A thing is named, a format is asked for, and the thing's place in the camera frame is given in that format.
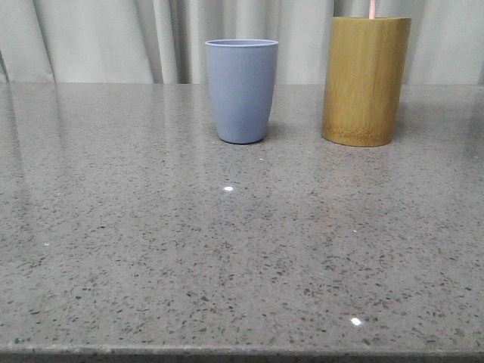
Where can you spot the blue plastic cup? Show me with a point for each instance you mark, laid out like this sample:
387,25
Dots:
241,74

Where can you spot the grey pleated curtain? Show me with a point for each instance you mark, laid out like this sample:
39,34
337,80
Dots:
163,41

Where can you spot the bamboo cylindrical holder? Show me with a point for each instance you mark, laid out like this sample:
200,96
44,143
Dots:
364,79

